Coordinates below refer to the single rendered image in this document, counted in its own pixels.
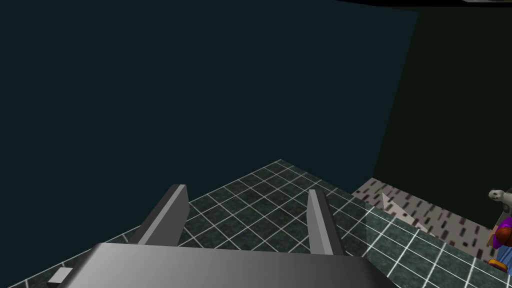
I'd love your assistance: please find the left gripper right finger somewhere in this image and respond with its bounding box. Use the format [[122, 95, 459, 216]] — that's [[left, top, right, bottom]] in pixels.
[[305, 189, 346, 257]]

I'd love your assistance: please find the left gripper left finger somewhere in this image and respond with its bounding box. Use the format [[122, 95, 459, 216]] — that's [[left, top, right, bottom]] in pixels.
[[127, 183, 191, 247]]

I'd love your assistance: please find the pale grey round knob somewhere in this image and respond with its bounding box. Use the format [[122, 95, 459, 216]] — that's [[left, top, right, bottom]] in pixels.
[[487, 187, 512, 214]]

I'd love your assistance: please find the colourful toy figure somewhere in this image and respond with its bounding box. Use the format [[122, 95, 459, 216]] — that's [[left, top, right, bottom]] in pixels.
[[486, 217, 512, 275]]

